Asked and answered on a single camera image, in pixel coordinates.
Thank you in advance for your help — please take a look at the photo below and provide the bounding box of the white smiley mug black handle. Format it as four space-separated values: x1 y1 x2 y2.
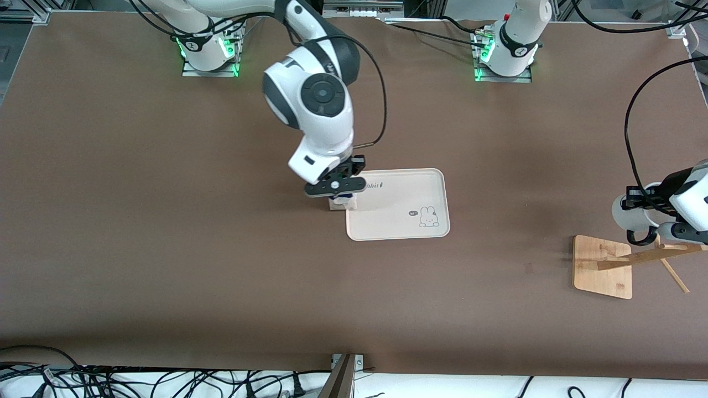
611 195 662 247

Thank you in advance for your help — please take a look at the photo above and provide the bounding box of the wooden cup rack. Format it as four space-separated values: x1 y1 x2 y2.
572 235 708 300

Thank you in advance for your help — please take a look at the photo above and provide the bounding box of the beige rabbit print tray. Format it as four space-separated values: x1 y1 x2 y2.
345 168 451 242

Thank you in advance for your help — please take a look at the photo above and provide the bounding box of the white power strip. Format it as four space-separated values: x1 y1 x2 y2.
322 0 405 20

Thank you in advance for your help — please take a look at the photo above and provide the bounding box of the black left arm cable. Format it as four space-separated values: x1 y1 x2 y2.
624 55 708 213

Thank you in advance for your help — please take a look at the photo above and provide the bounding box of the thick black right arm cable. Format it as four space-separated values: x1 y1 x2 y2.
299 33 388 149

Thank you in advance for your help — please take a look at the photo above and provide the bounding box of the thin black table cable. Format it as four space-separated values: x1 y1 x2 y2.
379 17 490 50

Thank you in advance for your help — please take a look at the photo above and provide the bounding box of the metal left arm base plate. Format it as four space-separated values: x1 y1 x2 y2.
471 30 533 83

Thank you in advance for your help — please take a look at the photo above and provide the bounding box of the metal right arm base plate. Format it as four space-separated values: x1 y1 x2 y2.
181 17 241 78

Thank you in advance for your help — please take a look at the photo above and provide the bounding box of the aluminium profile with bracket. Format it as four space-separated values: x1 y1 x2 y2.
318 353 365 398

